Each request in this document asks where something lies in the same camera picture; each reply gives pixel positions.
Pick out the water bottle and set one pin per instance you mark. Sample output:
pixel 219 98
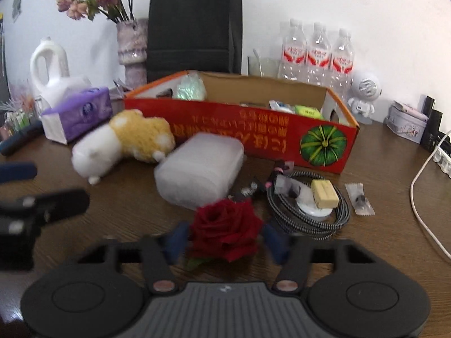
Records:
pixel 293 54
pixel 343 56
pixel 318 56

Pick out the yellow eraser block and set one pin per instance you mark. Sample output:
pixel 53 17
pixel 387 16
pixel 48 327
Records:
pixel 324 194

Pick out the white power strip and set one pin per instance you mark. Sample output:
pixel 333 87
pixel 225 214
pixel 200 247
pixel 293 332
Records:
pixel 442 159

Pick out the red rose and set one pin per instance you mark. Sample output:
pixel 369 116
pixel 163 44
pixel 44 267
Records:
pixel 225 230

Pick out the white robot speaker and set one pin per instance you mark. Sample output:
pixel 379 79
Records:
pixel 365 89

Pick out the yellow white plush toy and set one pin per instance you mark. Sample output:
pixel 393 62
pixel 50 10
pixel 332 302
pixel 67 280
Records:
pixel 129 134

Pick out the greenish plastic bag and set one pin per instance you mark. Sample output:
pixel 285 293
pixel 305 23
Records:
pixel 191 88

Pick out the purple patterned vase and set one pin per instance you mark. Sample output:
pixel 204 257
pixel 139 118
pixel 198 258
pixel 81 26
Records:
pixel 132 51

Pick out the green tissue pack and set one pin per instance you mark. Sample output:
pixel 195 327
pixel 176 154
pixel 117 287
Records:
pixel 306 111

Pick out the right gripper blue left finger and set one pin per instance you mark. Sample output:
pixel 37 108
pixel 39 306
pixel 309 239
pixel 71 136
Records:
pixel 175 242

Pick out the middle water bottle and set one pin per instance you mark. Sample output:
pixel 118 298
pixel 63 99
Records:
pixel 318 56

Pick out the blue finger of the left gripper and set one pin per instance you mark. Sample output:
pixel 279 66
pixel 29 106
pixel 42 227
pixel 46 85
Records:
pixel 17 171
pixel 49 208

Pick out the glass cup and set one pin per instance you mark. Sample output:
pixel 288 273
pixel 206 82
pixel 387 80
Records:
pixel 263 67

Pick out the red cardboard box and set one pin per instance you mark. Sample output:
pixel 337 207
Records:
pixel 237 106

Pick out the purple tissue box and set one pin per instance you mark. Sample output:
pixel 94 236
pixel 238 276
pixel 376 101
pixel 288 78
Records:
pixel 73 107

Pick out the left water bottle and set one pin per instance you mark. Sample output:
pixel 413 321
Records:
pixel 293 54

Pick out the white round lid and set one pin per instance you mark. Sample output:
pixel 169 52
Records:
pixel 309 207

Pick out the blue patterned packet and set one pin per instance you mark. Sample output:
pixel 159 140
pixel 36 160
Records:
pixel 279 106

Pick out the right water bottle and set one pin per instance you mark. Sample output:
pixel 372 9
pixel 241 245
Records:
pixel 343 56

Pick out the small clear candy wrapper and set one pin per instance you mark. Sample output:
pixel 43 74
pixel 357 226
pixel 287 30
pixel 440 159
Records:
pixel 359 201

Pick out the white detergent jug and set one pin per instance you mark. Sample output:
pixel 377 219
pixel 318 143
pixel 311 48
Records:
pixel 56 65

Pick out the lavender tin box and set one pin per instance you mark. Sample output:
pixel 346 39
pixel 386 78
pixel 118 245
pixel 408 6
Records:
pixel 406 122

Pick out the black paper bag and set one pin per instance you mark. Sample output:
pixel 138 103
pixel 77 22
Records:
pixel 202 35

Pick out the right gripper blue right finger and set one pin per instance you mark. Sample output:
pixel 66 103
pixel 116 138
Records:
pixel 278 243

